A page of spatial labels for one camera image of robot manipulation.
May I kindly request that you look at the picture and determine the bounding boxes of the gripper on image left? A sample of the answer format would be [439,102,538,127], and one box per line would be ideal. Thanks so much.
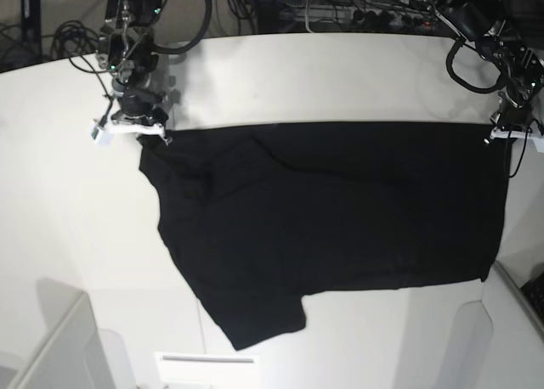
[104,87,172,145]

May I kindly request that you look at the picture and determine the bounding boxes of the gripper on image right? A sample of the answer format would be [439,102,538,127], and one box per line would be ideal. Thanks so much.
[484,106,543,143]

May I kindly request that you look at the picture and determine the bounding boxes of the black T-shirt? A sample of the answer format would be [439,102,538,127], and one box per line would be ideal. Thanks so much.
[139,122,511,350]

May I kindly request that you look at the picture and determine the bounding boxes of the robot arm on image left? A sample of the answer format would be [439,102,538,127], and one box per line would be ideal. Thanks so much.
[50,0,213,145]

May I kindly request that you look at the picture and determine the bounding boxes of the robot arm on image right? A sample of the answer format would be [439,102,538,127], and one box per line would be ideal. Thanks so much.
[417,0,543,152]

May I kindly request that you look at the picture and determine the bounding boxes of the black keyboard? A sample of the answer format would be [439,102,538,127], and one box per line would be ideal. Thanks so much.
[521,274,544,320]

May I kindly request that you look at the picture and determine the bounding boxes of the white panel lower right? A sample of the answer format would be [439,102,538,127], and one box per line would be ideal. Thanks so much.
[437,262,543,388]

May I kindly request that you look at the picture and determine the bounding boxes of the white panel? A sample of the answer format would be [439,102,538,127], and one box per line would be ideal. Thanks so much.
[437,262,543,388]
[1,279,138,388]

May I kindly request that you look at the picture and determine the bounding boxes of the white panel lower left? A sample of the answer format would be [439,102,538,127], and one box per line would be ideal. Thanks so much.
[1,279,138,388]

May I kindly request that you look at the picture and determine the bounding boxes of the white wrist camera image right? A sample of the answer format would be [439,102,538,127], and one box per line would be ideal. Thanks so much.
[530,137,544,154]

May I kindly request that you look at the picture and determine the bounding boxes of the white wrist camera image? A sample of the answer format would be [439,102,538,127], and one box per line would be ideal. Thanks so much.
[89,124,114,146]
[530,137,544,154]

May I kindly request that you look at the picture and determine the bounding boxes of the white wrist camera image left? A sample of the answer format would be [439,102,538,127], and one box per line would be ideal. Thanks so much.
[89,124,114,146]

